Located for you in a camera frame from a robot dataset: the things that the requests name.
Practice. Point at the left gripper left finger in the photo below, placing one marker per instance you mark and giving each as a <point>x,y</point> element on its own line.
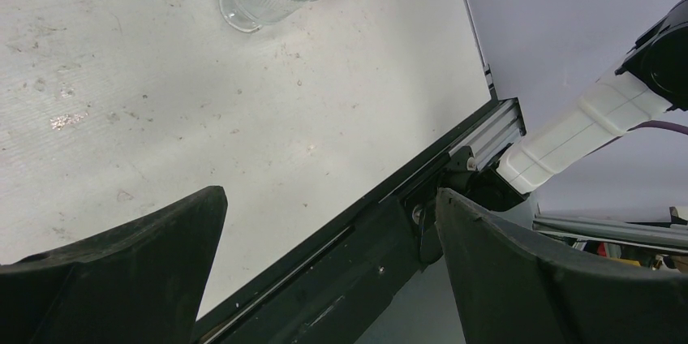
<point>140,282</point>

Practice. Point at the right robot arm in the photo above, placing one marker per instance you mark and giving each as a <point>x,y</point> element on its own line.
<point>649,81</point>

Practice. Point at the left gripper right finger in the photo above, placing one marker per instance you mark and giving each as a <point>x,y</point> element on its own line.
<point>513,285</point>

